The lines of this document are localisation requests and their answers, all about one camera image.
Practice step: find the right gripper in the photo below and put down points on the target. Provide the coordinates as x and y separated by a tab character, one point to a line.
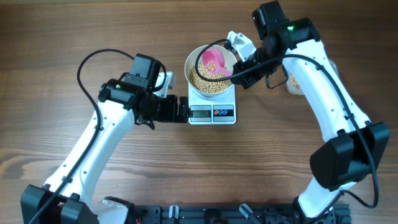
247	80

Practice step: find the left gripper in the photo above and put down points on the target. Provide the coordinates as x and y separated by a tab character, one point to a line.
170	115

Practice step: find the pink measuring scoop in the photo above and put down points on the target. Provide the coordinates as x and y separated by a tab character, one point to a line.
217	57

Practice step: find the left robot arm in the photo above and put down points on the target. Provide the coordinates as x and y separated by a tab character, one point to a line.
138	97

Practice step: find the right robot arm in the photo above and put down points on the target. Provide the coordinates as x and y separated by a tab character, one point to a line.
353	145

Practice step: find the soybeans in bowl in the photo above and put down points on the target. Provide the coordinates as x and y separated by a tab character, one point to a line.
205	86

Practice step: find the soybeans in scoop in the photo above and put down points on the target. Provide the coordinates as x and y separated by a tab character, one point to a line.
210	66

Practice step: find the white digital kitchen scale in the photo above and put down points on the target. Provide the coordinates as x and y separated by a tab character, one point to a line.
212	109

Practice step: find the pile of soybeans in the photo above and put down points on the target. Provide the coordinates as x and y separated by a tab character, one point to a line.
294	82

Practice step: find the clear plastic container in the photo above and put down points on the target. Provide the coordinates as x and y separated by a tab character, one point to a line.
294	91

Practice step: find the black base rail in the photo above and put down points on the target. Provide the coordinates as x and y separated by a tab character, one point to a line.
268	214

